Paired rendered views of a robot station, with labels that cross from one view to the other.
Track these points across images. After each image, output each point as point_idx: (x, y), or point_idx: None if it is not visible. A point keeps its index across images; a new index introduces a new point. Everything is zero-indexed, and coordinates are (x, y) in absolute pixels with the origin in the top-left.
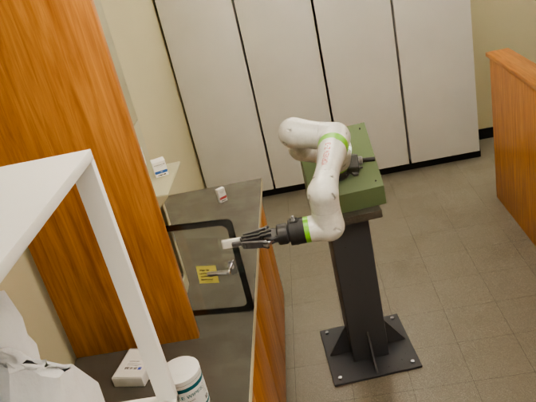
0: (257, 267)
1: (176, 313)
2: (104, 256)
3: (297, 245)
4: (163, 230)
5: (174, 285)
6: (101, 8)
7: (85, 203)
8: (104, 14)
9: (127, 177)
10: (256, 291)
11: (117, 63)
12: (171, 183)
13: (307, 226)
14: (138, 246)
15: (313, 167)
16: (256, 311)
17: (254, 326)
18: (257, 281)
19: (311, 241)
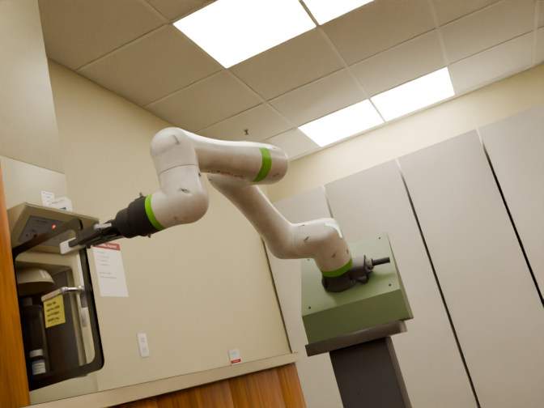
0: (190, 377)
1: (1, 366)
2: None
3: (148, 237)
4: (0, 232)
5: (2, 317)
6: (44, 68)
7: None
8: (48, 75)
9: None
10: (158, 387)
11: (48, 113)
12: (52, 207)
13: (150, 197)
14: None
15: (312, 281)
16: (133, 399)
17: (99, 397)
18: (175, 385)
19: (155, 218)
